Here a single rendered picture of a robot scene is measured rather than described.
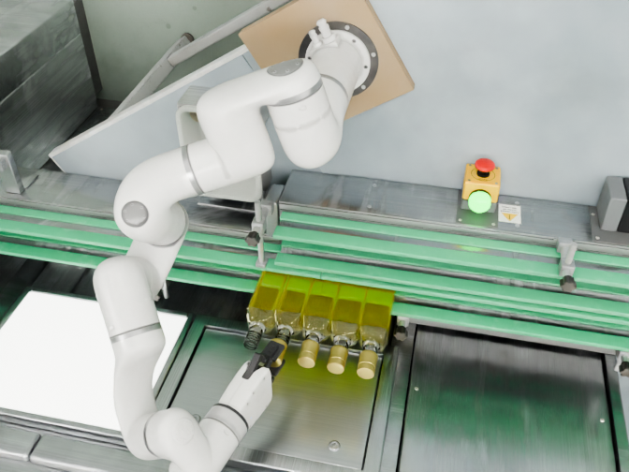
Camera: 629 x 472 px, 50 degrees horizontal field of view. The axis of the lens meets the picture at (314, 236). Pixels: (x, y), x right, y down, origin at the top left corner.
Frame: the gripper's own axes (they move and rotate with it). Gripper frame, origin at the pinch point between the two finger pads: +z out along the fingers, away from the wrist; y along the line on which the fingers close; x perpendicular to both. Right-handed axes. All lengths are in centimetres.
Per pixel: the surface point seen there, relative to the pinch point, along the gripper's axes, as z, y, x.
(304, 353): 3.7, 0.1, -4.8
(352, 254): 28.8, 4.7, -3.0
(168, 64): 79, 7, 82
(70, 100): 66, -7, 113
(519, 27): 50, 51, -24
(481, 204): 40, 18, -25
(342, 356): 6.6, -0.3, -11.3
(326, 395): 6.4, -14.3, -8.3
